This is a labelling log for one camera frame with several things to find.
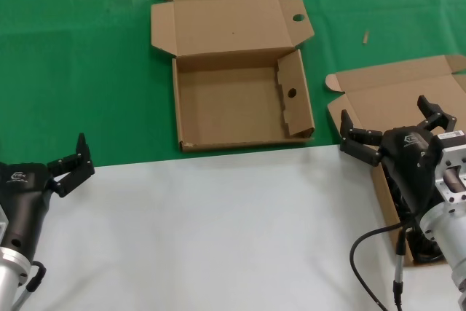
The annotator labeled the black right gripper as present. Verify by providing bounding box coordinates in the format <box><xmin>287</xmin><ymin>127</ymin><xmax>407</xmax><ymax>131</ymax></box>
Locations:
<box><xmin>339</xmin><ymin>95</ymin><xmax>458</xmax><ymax>214</ymax></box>

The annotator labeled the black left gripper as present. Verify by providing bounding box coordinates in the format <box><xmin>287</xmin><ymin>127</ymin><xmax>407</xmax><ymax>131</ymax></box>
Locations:
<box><xmin>0</xmin><ymin>132</ymin><xmax>96</xmax><ymax>259</ymax></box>

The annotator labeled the open brown cardboard box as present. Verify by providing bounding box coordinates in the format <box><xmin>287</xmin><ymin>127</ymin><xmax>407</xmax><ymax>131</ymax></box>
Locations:
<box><xmin>325</xmin><ymin>54</ymin><xmax>466</xmax><ymax>267</ymax></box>

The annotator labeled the cardboard box with torn corner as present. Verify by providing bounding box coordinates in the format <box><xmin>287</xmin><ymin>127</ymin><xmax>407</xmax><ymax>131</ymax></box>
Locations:
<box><xmin>150</xmin><ymin>0</ymin><xmax>316</xmax><ymax>154</ymax></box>

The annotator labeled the green table cloth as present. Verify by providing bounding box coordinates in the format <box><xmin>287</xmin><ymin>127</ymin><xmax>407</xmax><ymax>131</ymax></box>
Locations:
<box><xmin>0</xmin><ymin>0</ymin><xmax>466</xmax><ymax>168</ymax></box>

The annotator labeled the white table cloth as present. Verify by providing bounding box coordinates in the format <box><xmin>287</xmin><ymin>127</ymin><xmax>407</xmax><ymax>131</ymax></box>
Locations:
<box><xmin>0</xmin><ymin>141</ymin><xmax>466</xmax><ymax>311</ymax></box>

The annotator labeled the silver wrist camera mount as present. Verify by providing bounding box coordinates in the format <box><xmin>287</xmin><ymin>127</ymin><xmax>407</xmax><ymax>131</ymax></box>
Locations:
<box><xmin>433</xmin><ymin>130</ymin><xmax>466</xmax><ymax>203</ymax></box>

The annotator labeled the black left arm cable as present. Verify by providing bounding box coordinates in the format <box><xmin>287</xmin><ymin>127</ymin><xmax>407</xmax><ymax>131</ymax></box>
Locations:
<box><xmin>9</xmin><ymin>259</ymin><xmax>47</xmax><ymax>311</ymax></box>

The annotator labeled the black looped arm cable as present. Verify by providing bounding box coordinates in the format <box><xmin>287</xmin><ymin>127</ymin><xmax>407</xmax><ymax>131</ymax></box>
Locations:
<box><xmin>349</xmin><ymin>216</ymin><xmax>418</xmax><ymax>311</ymax></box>

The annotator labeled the cable with silver connector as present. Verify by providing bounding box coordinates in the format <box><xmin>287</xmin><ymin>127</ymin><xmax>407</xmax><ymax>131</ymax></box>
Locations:
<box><xmin>392</xmin><ymin>221</ymin><xmax>411</xmax><ymax>311</ymax></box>

